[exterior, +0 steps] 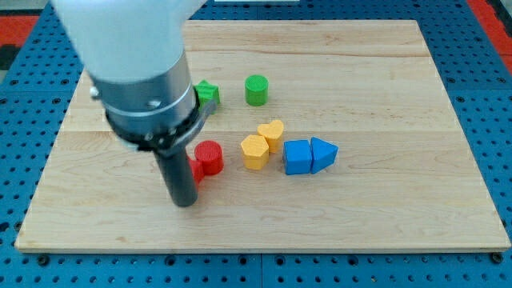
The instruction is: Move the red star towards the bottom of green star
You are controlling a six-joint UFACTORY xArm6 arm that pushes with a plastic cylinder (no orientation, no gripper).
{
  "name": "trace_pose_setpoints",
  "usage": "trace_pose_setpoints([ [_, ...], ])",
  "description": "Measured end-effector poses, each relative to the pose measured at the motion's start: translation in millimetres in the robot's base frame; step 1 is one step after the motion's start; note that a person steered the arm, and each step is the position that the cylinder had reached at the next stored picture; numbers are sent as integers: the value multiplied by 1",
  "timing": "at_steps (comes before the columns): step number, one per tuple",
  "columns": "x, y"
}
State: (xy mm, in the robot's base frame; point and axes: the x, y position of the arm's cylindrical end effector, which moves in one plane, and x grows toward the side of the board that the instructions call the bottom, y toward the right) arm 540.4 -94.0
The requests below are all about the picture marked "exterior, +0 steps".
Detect green star block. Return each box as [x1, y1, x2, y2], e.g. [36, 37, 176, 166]
[194, 79, 221, 110]

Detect yellow hexagon block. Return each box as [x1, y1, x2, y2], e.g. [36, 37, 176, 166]
[241, 134, 270, 170]

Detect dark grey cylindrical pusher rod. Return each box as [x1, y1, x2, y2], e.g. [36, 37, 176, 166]
[154, 147, 198, 207]

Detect red star block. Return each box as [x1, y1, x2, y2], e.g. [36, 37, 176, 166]
[187, 157, 205, 186]

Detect yellow heart block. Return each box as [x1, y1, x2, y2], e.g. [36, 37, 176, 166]
[257, 119, 284, 153]

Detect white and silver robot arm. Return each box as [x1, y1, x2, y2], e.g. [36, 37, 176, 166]
[51, 0, 217, 207]

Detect blue cube block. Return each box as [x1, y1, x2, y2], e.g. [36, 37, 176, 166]
[283, 139, 313, 175]

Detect blue triangle block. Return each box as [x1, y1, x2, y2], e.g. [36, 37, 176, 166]
[310, 137, 338, 174]

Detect green cylinder block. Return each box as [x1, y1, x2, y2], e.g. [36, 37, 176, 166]
[245, 74, 269, 106]

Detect red cylinder block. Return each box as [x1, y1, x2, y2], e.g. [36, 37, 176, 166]
[194, 140, 224, 176]

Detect light wooden board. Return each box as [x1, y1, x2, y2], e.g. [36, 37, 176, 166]
[15, 20, 510, 254]

